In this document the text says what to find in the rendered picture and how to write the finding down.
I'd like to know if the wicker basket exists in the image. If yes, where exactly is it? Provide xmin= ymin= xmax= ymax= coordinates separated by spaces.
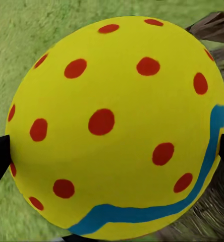
xmin=155 ymin=12 xmax=224 ymax=242

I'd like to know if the easter egg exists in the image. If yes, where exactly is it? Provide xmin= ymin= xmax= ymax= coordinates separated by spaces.
xmin=5 ymin=16 xmax=224 ymax=240

